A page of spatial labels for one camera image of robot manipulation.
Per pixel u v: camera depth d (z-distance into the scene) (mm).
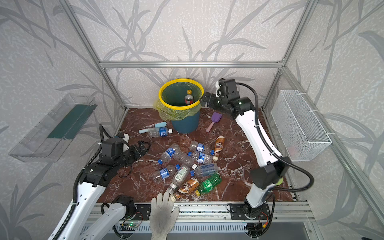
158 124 1102
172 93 980
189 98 992
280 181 501
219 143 937
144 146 649
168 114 864
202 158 889
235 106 496
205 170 826
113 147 521
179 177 801
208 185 770
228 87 533
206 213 752
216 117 1139
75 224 402
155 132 1044
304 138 601
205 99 655
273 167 422
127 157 601
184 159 910
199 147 912
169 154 902
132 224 707
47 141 634
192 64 945
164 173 819
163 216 726
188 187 769
